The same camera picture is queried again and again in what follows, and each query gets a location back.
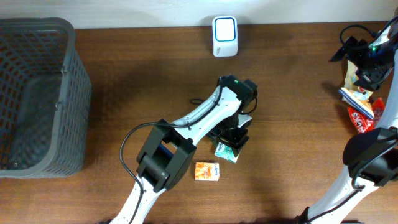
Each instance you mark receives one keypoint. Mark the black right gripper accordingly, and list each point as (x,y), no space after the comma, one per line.
(356,62)

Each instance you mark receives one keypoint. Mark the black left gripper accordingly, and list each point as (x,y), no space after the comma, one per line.
(233,140)

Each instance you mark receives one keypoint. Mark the teal tissue pack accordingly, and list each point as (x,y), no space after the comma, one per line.
(223,151)

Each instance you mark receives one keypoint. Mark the yellow wet wipes pack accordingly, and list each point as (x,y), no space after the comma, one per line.
(354,95)

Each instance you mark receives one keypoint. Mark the orange tissue pack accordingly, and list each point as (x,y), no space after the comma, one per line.
(207,171)

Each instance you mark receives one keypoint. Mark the red snack bag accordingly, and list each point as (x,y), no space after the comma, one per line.
(361,122)

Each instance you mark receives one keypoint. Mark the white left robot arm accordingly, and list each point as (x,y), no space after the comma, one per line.
(169,148)

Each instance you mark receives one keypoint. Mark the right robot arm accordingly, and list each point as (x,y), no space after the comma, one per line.
(369,158)

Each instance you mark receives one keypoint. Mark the white barcode scanner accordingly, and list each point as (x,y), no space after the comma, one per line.
(225,36)

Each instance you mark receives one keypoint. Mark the grey plastic mesh basket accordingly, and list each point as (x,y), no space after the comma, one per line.
(45,99)

